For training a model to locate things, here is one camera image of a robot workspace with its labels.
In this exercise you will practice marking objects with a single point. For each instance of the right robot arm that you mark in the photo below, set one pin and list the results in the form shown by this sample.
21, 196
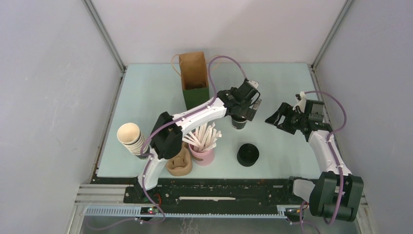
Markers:
337, 193

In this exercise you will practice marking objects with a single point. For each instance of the brown cardboard cup carrier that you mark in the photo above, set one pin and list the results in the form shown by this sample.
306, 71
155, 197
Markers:
181, 164

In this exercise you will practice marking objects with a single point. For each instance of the stack of paper cups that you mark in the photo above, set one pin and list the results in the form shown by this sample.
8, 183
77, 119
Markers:
130, 136

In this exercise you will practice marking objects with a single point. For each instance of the pink straw holder cup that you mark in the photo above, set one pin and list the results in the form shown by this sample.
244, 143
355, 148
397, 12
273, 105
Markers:
202, 159

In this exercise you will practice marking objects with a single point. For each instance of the green paper bag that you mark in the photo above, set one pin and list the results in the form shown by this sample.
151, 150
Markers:
194, 78

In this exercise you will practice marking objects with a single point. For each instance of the bundle of white straws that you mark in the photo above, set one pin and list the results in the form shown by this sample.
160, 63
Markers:
203, 138

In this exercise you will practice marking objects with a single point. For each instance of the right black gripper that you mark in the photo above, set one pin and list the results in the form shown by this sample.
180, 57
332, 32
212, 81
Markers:
287, 110

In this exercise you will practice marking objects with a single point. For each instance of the black paper coffee cup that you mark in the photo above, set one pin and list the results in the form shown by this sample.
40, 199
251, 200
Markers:
238, 122

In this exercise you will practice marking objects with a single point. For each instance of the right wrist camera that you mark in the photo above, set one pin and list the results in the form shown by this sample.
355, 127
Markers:
301, 98

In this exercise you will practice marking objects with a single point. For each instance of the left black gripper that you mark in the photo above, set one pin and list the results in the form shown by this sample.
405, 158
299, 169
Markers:
248, 113

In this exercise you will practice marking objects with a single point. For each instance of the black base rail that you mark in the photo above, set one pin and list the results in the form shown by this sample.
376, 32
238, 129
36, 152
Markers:
225, 197

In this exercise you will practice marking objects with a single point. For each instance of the stack of black lids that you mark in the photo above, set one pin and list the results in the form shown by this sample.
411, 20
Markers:
248, 154

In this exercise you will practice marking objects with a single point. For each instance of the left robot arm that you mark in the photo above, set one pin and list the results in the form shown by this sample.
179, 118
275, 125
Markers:
166, 138

